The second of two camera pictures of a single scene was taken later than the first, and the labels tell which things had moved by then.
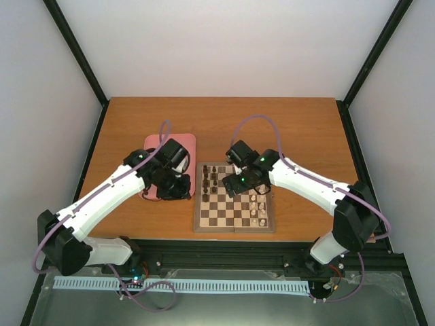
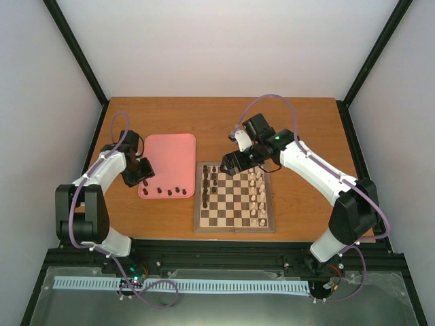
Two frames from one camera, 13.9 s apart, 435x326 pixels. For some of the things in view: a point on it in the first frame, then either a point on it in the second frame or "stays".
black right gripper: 230,181 → 228,158
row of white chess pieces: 258,210 stays
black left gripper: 184,191 → 148,172
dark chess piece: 204,185 stays
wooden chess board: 216,211 stays
